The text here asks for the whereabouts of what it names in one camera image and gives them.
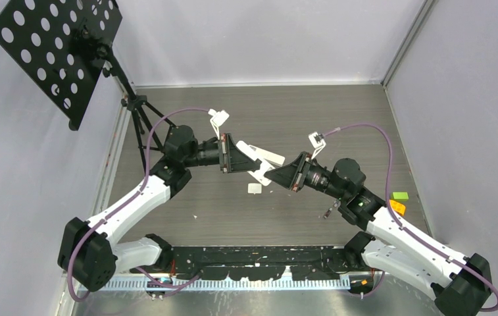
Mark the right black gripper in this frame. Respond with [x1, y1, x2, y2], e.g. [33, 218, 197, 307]
[266, 151, 348, 201]

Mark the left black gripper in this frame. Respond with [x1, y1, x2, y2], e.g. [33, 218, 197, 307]
[184, 134, 260, 174]

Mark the long white remote control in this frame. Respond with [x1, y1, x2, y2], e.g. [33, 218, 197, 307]
[249, 145, 286, 167]

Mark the small white battery cover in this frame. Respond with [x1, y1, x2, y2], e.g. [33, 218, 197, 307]
[247, 183, 262, 194]

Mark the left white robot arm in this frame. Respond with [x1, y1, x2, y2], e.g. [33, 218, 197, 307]
[57, 125, 274, 292]

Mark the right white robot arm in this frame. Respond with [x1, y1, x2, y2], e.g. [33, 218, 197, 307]
[265, 152, 497, 315]

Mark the black purple battery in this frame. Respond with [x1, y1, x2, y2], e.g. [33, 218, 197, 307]
[323, 209, 332, 219]

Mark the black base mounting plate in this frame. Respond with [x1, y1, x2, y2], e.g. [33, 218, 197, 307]
[129, 245, 389, 282]

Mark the green block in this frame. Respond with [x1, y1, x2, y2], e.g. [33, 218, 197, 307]
[391, 192, 409, 202]

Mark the orange block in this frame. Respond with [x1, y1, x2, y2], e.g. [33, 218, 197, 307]
[390, 199, 407, 216]

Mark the black perforated music stand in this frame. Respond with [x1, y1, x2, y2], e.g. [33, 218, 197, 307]
[0, 1, 163, 167]

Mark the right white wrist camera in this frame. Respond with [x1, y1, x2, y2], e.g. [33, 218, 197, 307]
[308, 132, 326, 159]

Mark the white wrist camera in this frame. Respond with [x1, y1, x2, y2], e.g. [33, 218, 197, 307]
[308, 132, 326, 159]
[208, 109, 230, 139]

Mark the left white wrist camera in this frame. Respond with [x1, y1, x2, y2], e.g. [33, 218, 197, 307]
[208, 109, 230, 139]

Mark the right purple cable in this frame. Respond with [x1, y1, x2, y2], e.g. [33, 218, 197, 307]
[322, 122, 498, 313]

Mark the purple cable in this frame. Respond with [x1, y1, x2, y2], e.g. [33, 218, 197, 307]
[322, 122, 498, 313]
[66, 107, 212, 303]

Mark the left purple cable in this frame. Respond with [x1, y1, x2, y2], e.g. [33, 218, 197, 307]
[66, 107, 212, 303]

